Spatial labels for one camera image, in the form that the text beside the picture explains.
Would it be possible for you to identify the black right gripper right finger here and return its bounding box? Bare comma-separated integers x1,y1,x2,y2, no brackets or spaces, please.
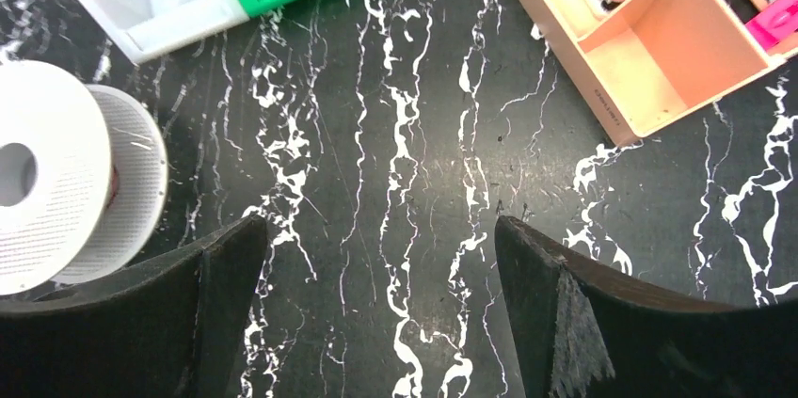
494,215,797,397

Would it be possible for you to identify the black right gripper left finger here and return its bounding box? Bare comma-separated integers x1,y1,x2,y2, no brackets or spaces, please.
1,215,269,397

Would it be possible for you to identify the white plastic cable spool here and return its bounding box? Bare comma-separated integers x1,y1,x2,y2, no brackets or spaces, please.
1,60,168,295

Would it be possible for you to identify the peach plastic desk organizer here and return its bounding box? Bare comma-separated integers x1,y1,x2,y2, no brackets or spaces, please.
519,0,797,146

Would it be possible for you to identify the pink item in organizer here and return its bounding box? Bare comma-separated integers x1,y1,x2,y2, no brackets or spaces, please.
745,0,797,50

